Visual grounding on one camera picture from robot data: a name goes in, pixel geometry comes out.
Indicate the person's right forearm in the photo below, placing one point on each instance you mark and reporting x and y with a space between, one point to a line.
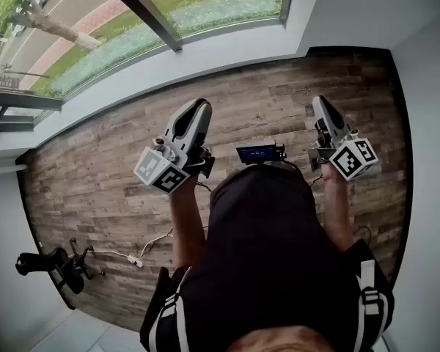
337 211

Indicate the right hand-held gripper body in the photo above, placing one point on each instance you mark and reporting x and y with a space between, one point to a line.
333 123

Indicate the person's black shirt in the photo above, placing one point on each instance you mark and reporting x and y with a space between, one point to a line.
264 251

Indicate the street tree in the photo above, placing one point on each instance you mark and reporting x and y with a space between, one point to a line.
58 28

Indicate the green hedge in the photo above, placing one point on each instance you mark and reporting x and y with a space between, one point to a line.
132 50

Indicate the small black monitor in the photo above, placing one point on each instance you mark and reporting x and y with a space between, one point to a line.
258 154

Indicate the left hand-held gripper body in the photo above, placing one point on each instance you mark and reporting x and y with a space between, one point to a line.
190 141

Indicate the person's left forearm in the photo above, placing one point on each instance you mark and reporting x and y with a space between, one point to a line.
187 226

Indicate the person's face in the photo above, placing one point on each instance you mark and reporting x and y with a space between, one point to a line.
286 339

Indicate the small white power strip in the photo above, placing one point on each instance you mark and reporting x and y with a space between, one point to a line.
135 262

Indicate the black office chair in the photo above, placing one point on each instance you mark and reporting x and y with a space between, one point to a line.
64 273

